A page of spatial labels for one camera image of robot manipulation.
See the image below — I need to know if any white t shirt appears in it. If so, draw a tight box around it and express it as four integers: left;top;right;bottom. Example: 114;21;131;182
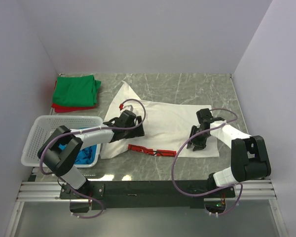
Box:
100;82;211;159

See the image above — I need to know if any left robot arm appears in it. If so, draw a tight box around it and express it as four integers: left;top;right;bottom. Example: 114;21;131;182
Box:
37;110;147;197

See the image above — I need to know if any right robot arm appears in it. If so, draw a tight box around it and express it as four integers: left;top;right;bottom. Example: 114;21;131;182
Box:
186;108;271;190

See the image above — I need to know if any blue t shirt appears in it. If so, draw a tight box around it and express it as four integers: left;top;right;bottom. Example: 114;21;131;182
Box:
58;143;99;165

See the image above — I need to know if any green folded t shirt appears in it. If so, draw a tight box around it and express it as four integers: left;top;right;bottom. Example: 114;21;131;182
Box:
52;76;102;107

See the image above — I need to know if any red folded t shirt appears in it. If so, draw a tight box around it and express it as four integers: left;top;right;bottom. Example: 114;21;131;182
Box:
50;80;97;114

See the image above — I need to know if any white plastic basket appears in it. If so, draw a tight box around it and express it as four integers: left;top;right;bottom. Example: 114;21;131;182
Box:
21;115;103;167

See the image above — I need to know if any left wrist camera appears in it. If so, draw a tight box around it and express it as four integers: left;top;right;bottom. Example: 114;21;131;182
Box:
119;104;134;112

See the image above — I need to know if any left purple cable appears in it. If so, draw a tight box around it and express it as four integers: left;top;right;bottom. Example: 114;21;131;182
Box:
39;98;146;220

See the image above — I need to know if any purple cable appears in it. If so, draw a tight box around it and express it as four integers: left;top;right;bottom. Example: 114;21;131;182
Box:
171;108;244;217
39;98;146;220

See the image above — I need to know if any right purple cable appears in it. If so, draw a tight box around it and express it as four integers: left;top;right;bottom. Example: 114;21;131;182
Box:
171;108;244;217

